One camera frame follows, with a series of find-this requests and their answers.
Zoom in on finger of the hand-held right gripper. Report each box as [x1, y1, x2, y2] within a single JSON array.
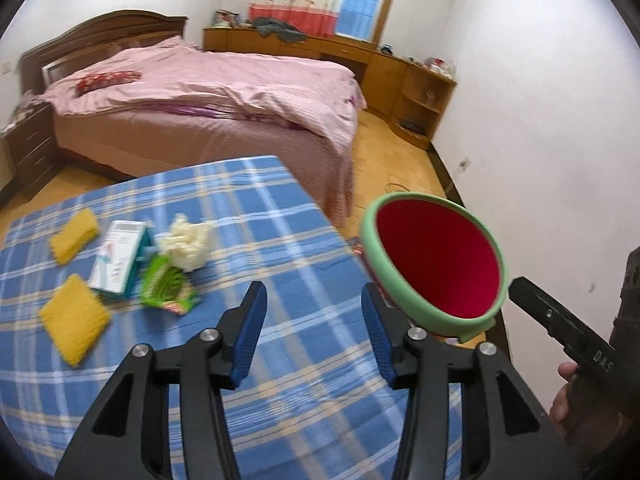
[[509, 276, 617, 376]]

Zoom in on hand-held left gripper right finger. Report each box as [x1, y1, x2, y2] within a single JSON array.
[[361, 282, 583, 480]]

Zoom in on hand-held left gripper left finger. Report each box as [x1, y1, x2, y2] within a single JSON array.
[[54, 281, 268, 480]]

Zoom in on green rimmed red bin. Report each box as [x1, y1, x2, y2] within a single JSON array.
[[360, 192, 510, 345]]

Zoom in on green snack packet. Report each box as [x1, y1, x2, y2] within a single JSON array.
[[138, 254, 202, 316]]

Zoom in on white foam net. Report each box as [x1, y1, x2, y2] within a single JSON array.
[[157, 214, 213, 273]]

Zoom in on teal and white box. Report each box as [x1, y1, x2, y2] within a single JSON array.
[[87, 220, 153, 301]]

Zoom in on yellow foam net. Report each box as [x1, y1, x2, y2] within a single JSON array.
[[48, 208, 101, 267], [38, 274, 112, 371]]

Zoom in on person's right hand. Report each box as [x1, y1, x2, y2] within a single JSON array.
[[548, 361, 581, 423]]

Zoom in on blue plaid cloth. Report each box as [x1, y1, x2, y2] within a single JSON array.
[[0, 155, 463, 480]]

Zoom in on pink blanket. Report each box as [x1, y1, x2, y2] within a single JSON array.
[[42, 35, 368, 140]]

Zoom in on light wooden cabinet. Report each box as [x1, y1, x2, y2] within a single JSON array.
[[202, 25, 458, 151]]

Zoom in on small bottles and jars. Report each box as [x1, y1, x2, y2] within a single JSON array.
[[422, 57, 457, 78]]

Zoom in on dark wooden nightstand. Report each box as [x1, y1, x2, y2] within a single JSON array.
[[0, 102, 61, 196]]

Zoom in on red floral pillow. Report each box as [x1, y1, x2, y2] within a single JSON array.
[[76, 71, 143, 95]]

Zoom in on grey clothes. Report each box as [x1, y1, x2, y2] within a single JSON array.
[[252, 17, 307, 42]]

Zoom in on dark wooden bed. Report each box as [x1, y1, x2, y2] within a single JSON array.
[[19, 10, 368, 231]]

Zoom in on window with bars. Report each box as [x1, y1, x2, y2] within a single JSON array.
[[335, 0, 403, 43]]

